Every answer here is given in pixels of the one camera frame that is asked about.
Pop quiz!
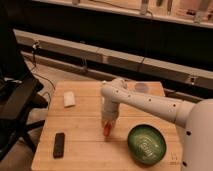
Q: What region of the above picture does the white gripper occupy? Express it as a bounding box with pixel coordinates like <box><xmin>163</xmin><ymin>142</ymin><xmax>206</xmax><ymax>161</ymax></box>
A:
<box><xmin>101</xmin><ymin>98</ymin><xmax>120</xmax><ymax>127</ymax></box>

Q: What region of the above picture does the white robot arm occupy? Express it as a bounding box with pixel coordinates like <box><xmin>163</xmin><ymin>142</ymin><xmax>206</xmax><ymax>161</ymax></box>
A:
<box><xmin>100</xmin><ymin>78</ymin><xmax>213</xmax><ymax>171</ymax></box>

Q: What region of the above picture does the wooden table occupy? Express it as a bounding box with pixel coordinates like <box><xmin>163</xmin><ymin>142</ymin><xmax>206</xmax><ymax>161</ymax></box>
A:
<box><xmin>31</xmin><ymin>81</ymin><xmax>182</xmax><ymax>171</ymax></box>

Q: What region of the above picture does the white folded cloth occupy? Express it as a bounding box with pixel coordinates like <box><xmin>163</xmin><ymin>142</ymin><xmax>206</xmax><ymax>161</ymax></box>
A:
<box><xmin>64</xmin><ymin>92</ymin><xmax>75</xmax><ymax>107</ymax></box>

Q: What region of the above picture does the green bowl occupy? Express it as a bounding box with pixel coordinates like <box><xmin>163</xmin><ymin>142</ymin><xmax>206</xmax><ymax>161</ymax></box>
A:
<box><xmin>127</xmin><ymin>124</ymin><xmax>167</xmax><ymax>166</ymax></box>

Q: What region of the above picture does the black rectangular block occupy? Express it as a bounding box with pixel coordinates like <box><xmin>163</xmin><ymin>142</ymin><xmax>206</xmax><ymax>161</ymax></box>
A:
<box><xmin>53</xmin><ymin>133</ymin><xmax>65</xmax><ymax>158</ymax></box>

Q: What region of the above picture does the black office chair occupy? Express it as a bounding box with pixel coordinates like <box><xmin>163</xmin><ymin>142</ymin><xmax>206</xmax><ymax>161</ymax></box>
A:
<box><xmin>0</xmin><ymin>26</ymin><xmax>48</xmax><ymax>162</ymax></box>

